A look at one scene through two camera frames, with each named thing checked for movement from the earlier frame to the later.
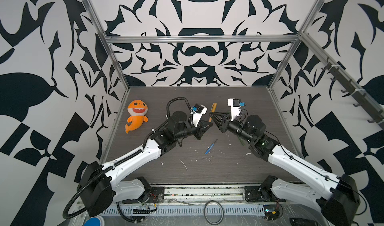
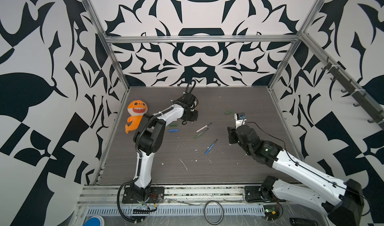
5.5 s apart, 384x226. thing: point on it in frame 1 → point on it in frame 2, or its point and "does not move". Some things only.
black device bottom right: [296, 221] does not move
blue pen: [209, 149] does not move
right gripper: [225, 123] → [232, 132]
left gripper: [198, 130] → [196, 112]
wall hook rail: [372, 108] does not move
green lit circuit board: [271, 212] does not move
